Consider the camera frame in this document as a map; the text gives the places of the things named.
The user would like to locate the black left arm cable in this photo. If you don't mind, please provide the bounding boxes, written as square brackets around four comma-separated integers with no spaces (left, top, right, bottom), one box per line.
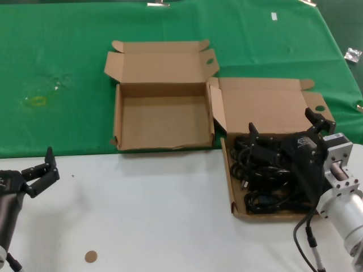
[5,252,24,272]

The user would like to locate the clear plastic bag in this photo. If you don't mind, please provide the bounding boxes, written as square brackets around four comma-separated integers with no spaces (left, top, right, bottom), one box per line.
[344,47,363,63]

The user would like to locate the cardboard box round flap hole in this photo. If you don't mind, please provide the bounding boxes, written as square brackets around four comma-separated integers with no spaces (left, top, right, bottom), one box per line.
[208,76,337,223]

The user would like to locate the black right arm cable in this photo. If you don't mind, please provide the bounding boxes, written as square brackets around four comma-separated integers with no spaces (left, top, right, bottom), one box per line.
[293,203,326,272]

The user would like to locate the cardboard box oval flap hole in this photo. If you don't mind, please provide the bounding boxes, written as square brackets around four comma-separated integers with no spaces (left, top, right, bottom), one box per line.
[104,39,221,151]

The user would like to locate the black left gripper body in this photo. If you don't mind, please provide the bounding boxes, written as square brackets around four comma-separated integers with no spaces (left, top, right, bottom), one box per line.
[0,169,28,197]

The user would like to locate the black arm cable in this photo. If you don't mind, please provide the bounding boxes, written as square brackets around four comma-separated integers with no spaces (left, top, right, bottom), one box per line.
[5,252,24,272]
[293,203,326,272]

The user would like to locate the green table cloth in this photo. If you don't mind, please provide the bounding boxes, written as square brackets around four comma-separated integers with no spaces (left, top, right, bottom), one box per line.
[0,0,363,159]

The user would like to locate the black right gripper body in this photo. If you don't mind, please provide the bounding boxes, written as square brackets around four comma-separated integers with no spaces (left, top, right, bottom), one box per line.
[280,131,330,205]

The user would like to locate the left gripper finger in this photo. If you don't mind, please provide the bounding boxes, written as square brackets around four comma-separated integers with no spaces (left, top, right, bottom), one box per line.
[21,146,61,198]

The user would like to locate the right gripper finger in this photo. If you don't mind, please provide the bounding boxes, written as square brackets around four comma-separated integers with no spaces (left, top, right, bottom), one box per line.
[248,122,285,167]
[305,107,336,142]

